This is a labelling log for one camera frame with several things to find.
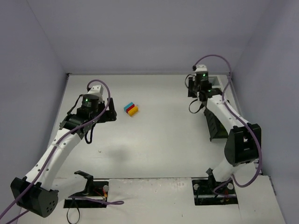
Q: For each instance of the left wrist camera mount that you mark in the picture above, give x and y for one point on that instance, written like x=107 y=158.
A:
x=97 y=90

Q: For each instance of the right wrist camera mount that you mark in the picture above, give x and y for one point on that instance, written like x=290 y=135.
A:
x=200 y=68

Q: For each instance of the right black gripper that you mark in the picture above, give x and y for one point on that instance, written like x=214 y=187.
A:
x=191 y=88

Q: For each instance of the black slotted container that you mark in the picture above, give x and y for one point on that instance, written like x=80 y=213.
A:
x=215 y=127

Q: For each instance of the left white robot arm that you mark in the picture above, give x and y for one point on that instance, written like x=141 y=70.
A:
x=37 y=192

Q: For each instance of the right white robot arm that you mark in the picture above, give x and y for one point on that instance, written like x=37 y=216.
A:
x=243 y=145

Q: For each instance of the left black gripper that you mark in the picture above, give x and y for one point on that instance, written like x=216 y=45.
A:
x=109 y=113

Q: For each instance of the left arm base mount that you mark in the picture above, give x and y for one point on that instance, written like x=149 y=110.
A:
x=96 y=189

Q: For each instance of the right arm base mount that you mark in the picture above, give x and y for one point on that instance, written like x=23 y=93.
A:
x=206 y=193

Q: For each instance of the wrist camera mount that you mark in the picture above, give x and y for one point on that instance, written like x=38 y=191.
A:
x=97 y=90
x=200 y=68

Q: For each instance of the blue red yellow lego stack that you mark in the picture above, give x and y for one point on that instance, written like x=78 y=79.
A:
x=131 y=109

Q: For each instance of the white slotted container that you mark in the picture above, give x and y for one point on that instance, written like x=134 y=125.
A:
x=215 y=81

